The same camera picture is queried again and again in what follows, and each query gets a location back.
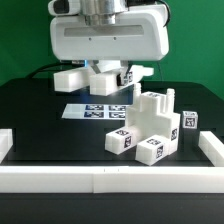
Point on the white chair seat part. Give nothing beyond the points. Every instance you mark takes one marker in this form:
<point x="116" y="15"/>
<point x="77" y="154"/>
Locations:
<point x="151" y="114"/>

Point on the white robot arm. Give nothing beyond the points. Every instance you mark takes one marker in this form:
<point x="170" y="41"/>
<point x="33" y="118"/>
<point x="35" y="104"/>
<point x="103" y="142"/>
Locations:
<point x="104" y="12"/>

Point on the white right fence rail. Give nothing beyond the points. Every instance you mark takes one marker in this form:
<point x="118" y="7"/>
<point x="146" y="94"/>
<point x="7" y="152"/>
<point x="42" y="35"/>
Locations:
<point x="212" y="147"/>

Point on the white left fence block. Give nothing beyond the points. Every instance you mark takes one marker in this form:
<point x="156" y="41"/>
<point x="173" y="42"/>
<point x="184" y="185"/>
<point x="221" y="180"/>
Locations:
<point x="6" y="142"/>

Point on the white chair back frame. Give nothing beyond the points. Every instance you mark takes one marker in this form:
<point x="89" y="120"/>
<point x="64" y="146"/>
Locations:
<point x="101" y="84"/>

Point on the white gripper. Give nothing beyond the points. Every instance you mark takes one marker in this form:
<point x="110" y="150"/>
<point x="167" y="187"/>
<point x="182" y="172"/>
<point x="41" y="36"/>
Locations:
<point x="136" y="35"/>

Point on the white tagged cube far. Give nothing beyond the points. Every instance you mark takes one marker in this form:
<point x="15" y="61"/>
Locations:
<point x="189" y="119"/>

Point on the white fence rail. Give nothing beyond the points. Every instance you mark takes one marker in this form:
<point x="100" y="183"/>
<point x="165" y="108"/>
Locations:
<point x="68" y="179"/>
<point x="212" y="147"/>

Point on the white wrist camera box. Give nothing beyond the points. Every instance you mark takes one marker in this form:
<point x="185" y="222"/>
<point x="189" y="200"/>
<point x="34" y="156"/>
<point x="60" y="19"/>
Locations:
<point x="64" y="7"/>

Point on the white tag plate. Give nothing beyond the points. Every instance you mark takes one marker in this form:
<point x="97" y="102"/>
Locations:
<point x="94" y="111"/>

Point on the white front fence rail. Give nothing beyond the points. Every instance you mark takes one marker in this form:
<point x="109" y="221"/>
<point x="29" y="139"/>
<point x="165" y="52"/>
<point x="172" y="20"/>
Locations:
<point x="68" y="179"/>

